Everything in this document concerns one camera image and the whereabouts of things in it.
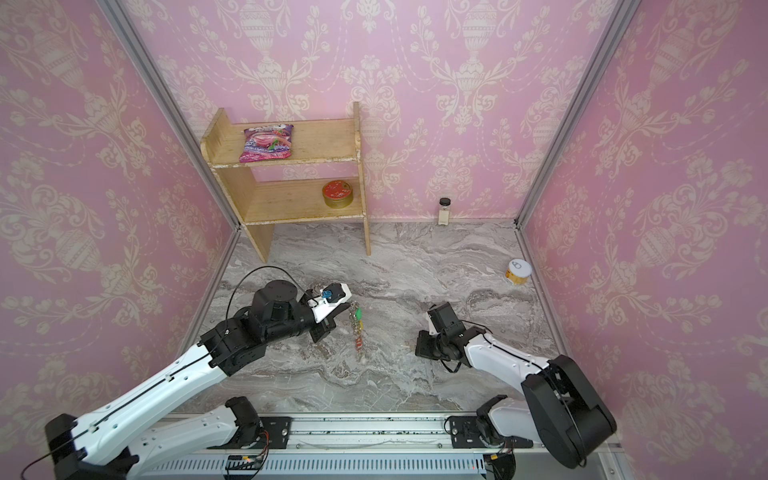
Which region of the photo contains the aluminium corner post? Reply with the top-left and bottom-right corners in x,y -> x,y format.
515,0 -> 641,231
96,0 -> 240,231

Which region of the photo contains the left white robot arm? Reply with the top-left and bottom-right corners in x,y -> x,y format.
43,277 -> 352,479

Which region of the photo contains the orange fruit can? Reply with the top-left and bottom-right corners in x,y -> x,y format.
505,259 -> 533,285

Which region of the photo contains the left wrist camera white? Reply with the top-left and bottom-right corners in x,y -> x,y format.
304,282 -> 352,323

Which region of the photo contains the spice jar black lid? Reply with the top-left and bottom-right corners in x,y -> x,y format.
438,197 -> 452,226

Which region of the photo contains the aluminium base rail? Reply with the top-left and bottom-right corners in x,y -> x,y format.
173,410 -> 625,451

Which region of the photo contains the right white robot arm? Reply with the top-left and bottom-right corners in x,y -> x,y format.
415,327 -> 618,469

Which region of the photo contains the pink snack bag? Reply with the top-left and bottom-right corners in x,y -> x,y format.
239,124 -> 294,163

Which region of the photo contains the aluminium corner post right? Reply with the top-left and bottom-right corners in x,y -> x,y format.
515,0 -> 641,231

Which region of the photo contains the red gold round tin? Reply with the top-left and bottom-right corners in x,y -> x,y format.
322,180 -> 354,209

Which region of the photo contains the white perforated cable tray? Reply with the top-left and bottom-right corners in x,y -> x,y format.
141,452 -> 486,479

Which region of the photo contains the aluminium corner post left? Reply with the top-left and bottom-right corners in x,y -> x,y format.
96,0 -> 240,231

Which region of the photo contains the wooden two-tier shelf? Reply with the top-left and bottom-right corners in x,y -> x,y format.
200,101 -> 372,262

